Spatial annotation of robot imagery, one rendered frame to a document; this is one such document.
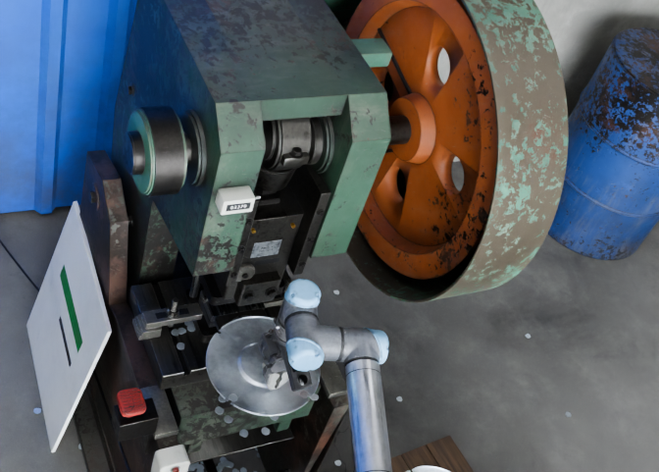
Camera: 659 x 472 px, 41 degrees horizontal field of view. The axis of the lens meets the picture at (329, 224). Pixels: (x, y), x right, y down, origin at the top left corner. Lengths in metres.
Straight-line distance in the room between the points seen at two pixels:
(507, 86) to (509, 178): 0.18
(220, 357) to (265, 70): 0.75
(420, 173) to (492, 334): 1.60
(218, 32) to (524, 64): 0.64
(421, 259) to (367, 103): 0.43
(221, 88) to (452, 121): 0.54
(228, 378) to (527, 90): 0.98
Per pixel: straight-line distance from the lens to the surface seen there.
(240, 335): 2.28
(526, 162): 1.83
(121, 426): 2.20
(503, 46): 1.84
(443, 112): 2.06
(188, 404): 2.32
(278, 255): 2.15
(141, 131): 1.84
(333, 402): 2.44
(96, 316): 2.58
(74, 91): 3.22
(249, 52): 1.92
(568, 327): 3.87
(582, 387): 3.70
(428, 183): 2.13
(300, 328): 1.90
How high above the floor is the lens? 2.58
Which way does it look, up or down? 43 degrees down
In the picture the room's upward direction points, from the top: 20 degrees clockwise
